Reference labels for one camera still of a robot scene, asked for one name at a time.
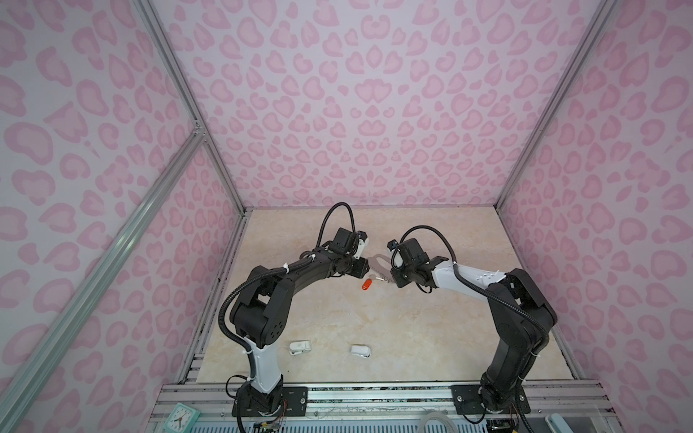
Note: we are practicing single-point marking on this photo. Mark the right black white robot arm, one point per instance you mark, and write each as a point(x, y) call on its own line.
point(523, 318)

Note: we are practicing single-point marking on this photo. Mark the white key tag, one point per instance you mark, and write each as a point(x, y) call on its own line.
point(360, 351)
point(299, 347)

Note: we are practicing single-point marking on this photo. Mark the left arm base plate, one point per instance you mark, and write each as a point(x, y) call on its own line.
point(286, 401)

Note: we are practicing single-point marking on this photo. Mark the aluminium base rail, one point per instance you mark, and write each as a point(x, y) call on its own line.
point(556, 406)

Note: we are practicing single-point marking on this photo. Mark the silver carabiner keyring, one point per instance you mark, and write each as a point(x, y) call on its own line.
point(380, 266)

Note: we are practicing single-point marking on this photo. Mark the right white key tag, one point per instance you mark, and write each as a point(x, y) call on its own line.
point(360, 351)

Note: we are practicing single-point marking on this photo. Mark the diagonal aluminium frame bar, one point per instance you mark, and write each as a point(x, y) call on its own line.
point(30, 379)

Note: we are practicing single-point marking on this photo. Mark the left white key tag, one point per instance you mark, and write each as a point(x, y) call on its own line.
point(299, 347)

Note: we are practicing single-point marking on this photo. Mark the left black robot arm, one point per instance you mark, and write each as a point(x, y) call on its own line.
point(256, 312)

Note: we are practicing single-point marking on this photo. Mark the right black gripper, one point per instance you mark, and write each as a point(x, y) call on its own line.
point(395, 273)

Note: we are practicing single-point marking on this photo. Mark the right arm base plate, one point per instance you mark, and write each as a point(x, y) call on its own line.
point(471, 400)

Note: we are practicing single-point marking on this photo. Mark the small green clock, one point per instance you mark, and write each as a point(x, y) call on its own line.
point(182, 419)

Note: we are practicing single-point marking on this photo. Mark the clear plastic tube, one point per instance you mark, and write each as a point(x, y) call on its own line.
point(439, 419)

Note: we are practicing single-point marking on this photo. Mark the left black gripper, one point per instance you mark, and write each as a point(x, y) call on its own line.
point(362, 269)

